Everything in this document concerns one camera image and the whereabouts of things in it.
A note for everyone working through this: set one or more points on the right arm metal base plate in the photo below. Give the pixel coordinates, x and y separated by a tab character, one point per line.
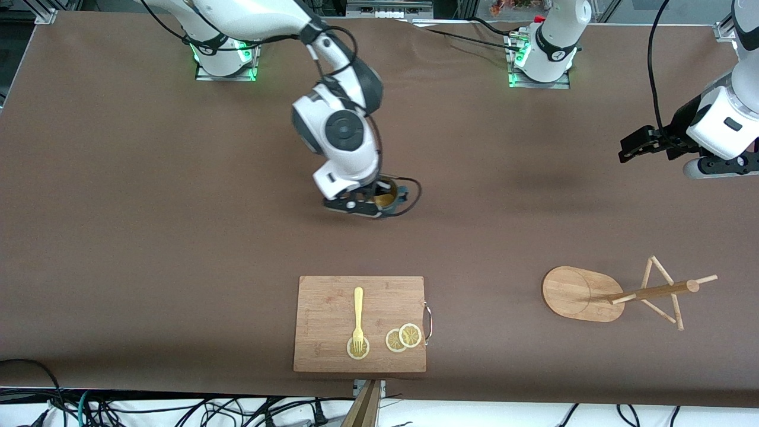
225	77

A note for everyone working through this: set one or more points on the bamboo cutting board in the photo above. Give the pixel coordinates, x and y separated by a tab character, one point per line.
320	320

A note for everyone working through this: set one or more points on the orange flowers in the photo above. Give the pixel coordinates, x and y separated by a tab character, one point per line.
513	6

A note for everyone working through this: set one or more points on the wooden cup rack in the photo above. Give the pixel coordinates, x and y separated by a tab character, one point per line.
575	293

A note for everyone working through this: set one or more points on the lemon slice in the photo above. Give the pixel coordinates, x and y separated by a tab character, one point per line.
351	354
391	343
410	335

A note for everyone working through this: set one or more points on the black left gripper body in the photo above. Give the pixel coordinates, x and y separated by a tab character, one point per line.
683	125

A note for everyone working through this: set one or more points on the wooden stand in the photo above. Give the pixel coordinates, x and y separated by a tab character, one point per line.
363	412

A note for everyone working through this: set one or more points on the teal cup with yellow inside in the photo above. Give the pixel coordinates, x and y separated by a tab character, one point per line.
386	201

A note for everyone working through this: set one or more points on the metal table bracket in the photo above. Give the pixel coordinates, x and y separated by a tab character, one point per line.
382	388

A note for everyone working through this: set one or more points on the grey power strip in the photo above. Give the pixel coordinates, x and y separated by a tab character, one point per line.
388	7

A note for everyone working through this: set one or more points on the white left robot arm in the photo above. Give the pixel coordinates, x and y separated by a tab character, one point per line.
557	35

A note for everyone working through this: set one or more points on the yellow plastic fork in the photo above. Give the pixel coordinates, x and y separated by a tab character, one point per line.
358	308

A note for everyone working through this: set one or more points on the metal corner bracket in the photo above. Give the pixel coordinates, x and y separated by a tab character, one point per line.
724	31
46	16

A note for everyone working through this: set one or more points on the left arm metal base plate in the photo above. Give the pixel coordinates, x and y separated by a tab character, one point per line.
539	85

